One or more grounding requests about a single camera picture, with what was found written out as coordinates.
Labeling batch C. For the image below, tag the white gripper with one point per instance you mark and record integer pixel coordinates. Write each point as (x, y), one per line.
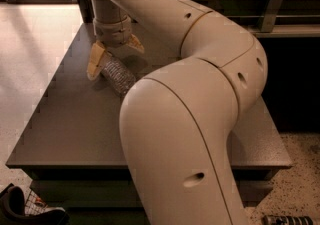
(112, 34)

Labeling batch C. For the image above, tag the clear plastic water bottle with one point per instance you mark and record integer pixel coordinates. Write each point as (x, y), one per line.
(120, 78)

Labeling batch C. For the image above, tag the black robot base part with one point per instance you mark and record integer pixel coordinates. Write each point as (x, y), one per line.
(13, 210)

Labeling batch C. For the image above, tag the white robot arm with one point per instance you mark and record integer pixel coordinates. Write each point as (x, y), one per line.
(174, 122)

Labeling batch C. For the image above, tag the grey drawer cabinet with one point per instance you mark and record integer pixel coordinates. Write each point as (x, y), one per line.
(71, 146)

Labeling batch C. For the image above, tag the right metal bracket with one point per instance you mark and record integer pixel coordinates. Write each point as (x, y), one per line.
(267, 21)

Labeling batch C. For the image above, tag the wooden wall shelf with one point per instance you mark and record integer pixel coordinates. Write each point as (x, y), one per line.
(288, 31)

